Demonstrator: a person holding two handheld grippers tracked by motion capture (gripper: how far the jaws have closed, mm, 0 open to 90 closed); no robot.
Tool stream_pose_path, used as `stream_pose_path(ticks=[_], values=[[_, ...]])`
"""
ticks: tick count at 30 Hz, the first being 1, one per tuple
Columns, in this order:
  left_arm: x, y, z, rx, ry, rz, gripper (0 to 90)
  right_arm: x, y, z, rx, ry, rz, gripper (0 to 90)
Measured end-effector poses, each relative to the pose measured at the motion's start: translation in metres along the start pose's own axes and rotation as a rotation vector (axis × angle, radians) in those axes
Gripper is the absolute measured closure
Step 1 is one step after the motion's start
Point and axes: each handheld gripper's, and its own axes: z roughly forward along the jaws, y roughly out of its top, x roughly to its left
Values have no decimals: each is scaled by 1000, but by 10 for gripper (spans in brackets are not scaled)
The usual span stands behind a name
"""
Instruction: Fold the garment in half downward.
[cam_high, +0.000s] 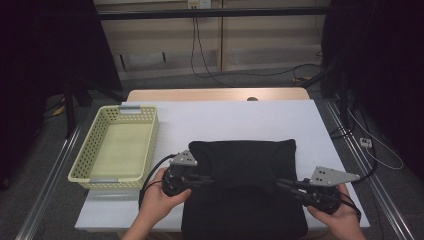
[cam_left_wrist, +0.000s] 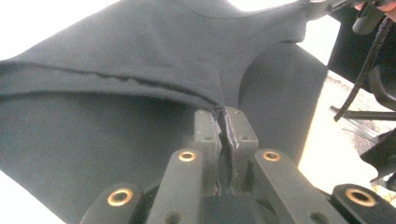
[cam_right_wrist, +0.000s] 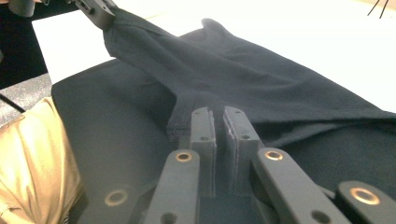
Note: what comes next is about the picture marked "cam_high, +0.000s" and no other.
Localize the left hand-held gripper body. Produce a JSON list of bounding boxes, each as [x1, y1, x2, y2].
[[161, 149, 198, 198]]

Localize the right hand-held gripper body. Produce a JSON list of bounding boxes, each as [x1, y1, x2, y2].
[[294, 165, 362, 215]]

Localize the black shirt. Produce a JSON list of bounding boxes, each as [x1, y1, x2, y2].
[[180, 138, 309, 240]]

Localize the pale yellow plastic basket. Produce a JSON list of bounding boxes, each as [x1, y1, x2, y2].
[[67, 105, 160, 192]]

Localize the person's left hand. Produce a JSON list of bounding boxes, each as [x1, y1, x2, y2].
[[141, 167, 193, 225]]

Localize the person's right hand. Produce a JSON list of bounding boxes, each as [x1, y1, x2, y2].
[[306, 184, 366, 240]]

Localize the black stand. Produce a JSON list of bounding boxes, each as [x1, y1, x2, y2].
[[308, 61, 356, 131], [63, 78, 129, 139]]

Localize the black curtain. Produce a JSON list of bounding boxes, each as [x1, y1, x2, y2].
[[320, 0, 424, 183], [0, 0, 124, 191]]

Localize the light wooden cabinet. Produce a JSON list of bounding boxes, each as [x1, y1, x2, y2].
[[93, 0, 333, 81]]

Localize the black horizontal bar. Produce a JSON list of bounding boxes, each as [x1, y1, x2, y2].
[[96, 6, 333, 21]]

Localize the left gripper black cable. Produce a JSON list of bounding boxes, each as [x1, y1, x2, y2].
[[138, 153, 178, 211]]

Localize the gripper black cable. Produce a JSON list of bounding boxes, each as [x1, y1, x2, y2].
[[338, 191, 363, 223], [138, 153, 178, 211]]

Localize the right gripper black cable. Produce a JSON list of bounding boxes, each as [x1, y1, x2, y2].
[[338, 191, 363, 223]]

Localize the black floor cable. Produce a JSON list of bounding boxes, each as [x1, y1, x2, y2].
[[329, 99, 379, 185]]

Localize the aluminium rail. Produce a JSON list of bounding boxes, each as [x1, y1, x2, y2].
[[323, 98, 417, 240], [14, 118, 88, 240]]

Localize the white floor cable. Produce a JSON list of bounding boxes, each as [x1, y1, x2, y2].
[[346, 108, 404, 171]]

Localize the black power cable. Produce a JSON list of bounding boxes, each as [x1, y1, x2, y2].
[[194, 16, 236, 89], [190, 8, 323, 79]]

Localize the white wall outlet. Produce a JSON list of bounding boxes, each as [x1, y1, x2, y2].
[[187, 0, 212, 10]]

